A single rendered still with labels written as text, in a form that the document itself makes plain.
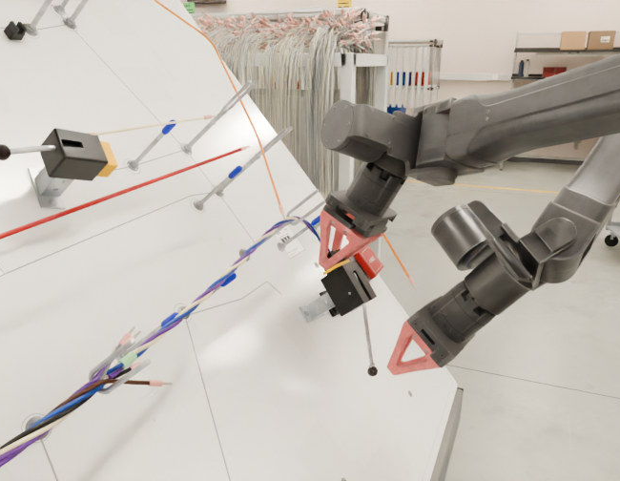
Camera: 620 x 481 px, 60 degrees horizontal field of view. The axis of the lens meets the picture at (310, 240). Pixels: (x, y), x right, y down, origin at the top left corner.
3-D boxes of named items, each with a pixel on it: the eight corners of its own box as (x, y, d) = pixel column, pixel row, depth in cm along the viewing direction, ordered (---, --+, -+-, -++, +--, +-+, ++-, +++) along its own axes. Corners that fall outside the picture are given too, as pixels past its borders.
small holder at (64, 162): (-37, 162, 47) (-3, 111, 44) (60, 172, 55) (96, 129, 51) (-24, 206, 46) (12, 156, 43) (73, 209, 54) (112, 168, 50)
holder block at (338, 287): (341, 317, 70) (363, 303, 68) (320, 280, 71) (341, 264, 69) (355, 309, 73) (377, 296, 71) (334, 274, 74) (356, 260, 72)
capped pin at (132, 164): (140, 168, 64) (182, 124, 60) (134, 173, 63) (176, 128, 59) (131, 158, 64) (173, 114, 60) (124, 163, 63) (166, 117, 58)
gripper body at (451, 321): (403, 322, 62) (449, 282, 59) (431, 303, 71) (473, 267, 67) (442, 366, 60) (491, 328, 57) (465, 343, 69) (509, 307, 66)
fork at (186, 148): (186, 143, 74) (253, 74, 67) (194, 154, 74) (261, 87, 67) (177, 144, 72) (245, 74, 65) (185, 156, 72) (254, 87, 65)
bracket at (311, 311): (307, 323, 72) (334, 306, 70) (298, 307, 73) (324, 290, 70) (323, 315, 76) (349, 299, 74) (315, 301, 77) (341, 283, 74)
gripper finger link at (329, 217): (295, 255, 70) (328, 195, 66) (320, 246, 76) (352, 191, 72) (335, 286, 68) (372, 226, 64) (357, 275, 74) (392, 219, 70)
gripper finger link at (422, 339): (365, 354, 68) (417, 309, 63) (387, 340, 74) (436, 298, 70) (401, 399, 66) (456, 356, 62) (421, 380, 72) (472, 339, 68)
